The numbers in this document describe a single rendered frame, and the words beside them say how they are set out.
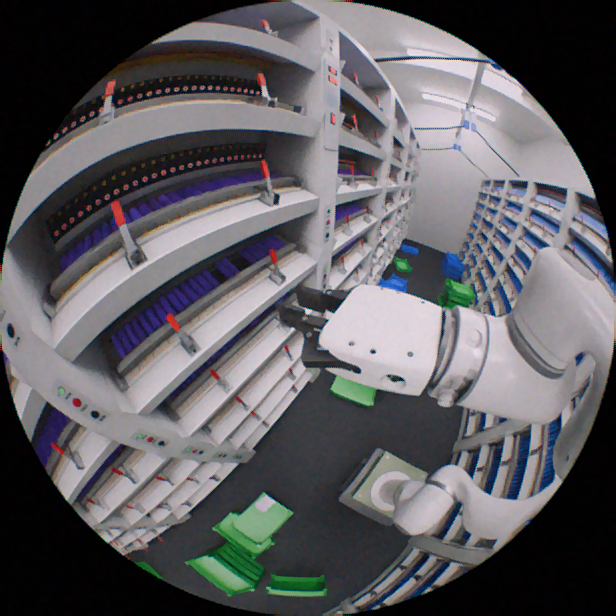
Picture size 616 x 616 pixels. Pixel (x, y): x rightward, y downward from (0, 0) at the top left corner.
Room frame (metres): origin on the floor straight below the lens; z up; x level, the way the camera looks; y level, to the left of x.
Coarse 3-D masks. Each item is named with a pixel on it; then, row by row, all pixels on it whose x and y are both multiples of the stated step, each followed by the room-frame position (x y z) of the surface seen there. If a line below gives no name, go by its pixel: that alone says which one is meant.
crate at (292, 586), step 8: (272, 576) -0.93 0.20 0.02; (280, 576) -0.93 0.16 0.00; (272, 584) -0.98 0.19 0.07; (280, 584) -0.98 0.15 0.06; (288, 584) -0.98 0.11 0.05; (296, 584) -0.98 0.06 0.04; (304, 584) -0.98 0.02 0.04; (312, 584) -0.98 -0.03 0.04; (320, 584) -0.98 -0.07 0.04; (272, 592) -0.97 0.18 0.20; (280, 592) -0.96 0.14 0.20; (288, 592) -0.95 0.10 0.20; (296, 592) -0.94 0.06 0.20; (304, 592) -0.94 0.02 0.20; (312, 592) -0.94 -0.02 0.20; (320, 592) -0.94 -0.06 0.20
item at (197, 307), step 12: (276, 252) 0.46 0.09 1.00; (288, 252) 0.49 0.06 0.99; (264, 264) 0.41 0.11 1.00; (240, 276) 0.35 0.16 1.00; (252, 276) 0.37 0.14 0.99; (216, 288) 0.30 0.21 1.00; (228, 288) 0.31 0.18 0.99; (204, 300) 0.26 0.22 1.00; (216, 300) 0.28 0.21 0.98; (180, 312) 0.22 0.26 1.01; (192, 312) 0.23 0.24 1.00; (168, 324) 0.19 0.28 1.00; (180, 324) 0.20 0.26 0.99; (156, 336) 0.16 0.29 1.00; (168, 336) 0.17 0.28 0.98; (144, 348) 0.13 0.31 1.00; (132, 360) 0.10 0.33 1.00; (120, 372) 0.07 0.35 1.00
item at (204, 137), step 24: (120, 72) 0.28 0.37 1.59; (144, 72) 0.33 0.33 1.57; (168, 72) 0.38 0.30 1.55; (192, 72) 0.44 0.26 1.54; (216, 72) 0.49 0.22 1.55; (240, 72) 0.55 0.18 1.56; (96, 96) 0.24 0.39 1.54; (144, 144) 0.34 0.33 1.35; (168, 144) 0.39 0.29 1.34; (192, 144) 0.43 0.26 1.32; (216, 144) 0.49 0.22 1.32; (96, 168) 0.25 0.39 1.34; (120, 168) 0.29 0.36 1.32; (72, 192) 0.20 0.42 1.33; (48, 216) 0.14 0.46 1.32; (48, 240) 0.13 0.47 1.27
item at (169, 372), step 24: (288, 240) 0.57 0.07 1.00; (288, 264) 0.46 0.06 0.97; (312, 264) 0.48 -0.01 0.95; (240, 288) 0.33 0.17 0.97; (264, 288) 0.35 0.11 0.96; (288, 288) 0.40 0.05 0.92; (240, 312) 0.27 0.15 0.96; (192, 336) 0.19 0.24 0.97; (216, 336) 0.20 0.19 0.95; (120, 360) 0.09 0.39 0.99; (144, 360) 0.11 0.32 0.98; (168, 360) 0.13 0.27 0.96; (192, 360) 0.14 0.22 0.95; (120, 384) 0.04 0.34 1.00; (144, 384) 0.07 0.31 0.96; (168, 384) 0.09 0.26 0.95; (120, 408) 0.00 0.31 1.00; (144, 408) 0.03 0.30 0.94
